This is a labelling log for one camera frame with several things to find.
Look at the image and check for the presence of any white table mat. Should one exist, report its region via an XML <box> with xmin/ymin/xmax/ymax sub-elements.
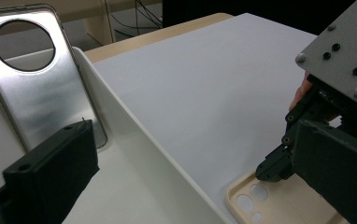
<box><xmin>93</xmin><ymin>12</ymin><xmax>343</xmax><ymax>224</ymax></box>

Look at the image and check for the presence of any dark curtain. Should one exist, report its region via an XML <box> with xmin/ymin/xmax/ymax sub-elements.
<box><xmin>162</xmin><ymin>0</ymin><xmax>357</xmax><ymax>35</ymax></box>

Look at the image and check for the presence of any light wooden shelf unit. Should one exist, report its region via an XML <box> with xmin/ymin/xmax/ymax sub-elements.
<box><xmin>0</xmin><ymin>0</ymin><xmax>164</xmax><ymax>47</ymax></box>

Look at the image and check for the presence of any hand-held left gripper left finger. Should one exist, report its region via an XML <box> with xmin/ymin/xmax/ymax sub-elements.
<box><xmin>2</xmin><ymin>119</ymin><xmax>101</xmax><ymax>224</ymax></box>

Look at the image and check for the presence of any silver phone case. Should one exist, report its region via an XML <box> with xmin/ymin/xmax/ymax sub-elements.
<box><xmin>0</xmin><ymin>3</ymin><xmax>108</xmax><ymax>153</ymax></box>

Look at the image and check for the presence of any beige phone case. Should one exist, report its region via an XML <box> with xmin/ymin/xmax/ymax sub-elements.
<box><xmin>224</xmin><ymin>171</ymin><xmax>350</xmax><ymax>224</ymax></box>

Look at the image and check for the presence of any bundle of black cables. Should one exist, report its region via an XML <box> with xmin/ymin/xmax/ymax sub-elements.
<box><xmin>105</xmin><ymin>0</ymin><xmax>164</xmax><ymax>37</ymax></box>

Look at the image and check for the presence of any white plastic storage box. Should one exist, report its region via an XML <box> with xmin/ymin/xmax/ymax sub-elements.
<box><xmin>0</xmin><ymin>46</ymin><xmax>234</xmax><ymax>224</ymax></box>

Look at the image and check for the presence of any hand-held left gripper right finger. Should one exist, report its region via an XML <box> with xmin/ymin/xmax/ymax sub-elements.
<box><xmin>292</xmin><ymin>119</ymin><xmax>357</xmax><ymax>224</ymax></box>

